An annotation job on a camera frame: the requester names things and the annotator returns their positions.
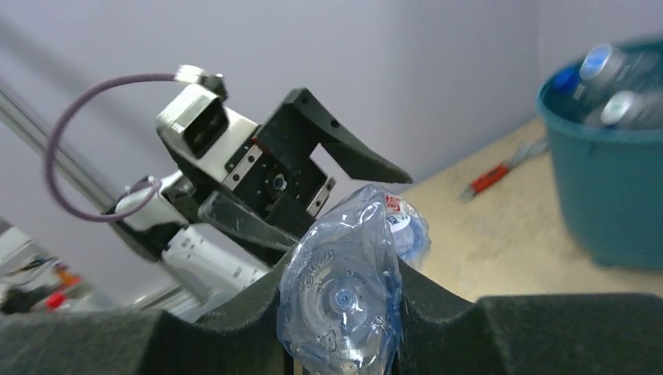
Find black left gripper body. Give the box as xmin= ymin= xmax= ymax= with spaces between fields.
xmin=222 ymin=125 xmax=335 ymax=239

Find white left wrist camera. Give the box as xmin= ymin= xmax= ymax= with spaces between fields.
xmin=156 ymin=65 xmax=259 ymax=183

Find clear bottle white cap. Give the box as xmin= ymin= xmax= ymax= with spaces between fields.
xmin=572 ymin=44 xmax=662 ymax=108

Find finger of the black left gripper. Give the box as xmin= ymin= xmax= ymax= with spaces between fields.
xmin=253 ymin=87 xmax=413 ymax=184
xmin=198 ymin=191 xmax=299 ymax=266

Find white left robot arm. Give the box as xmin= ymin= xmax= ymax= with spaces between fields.
xmin=114 ymin=83 xmax=412 ymax=321

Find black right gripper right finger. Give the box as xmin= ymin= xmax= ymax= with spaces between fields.
xmin=398 ymin=264 xmax=662 ymax=374

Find clear bottle red white label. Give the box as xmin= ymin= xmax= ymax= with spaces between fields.
xmin=583 ymin=89 xmax=662 ymax=130

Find teal plastic bin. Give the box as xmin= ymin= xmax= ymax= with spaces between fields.
xmin=536 ymin=37 xmax=662 ymax=270

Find cluttered background shelf items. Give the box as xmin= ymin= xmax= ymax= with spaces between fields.
xmin=1 ymin=219 xmax=114 ymax=315

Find red handled adjustable wrench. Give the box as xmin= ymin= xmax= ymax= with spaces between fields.
xmin=460 ymin=136 xmax=549 ymax=200

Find Pepsi bottle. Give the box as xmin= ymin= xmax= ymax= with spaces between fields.
xmin=547 ymin=65 xmax=586 ymax=104

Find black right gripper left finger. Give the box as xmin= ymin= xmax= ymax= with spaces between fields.
xmin=1 ymin=256 xmax=292 ymax=374

